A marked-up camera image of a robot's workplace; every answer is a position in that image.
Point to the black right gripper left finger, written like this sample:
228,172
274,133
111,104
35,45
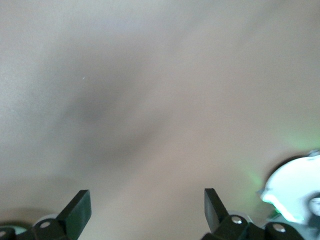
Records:
72,220

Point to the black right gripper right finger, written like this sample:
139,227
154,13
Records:
217,220

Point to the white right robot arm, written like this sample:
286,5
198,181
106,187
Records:
290,190

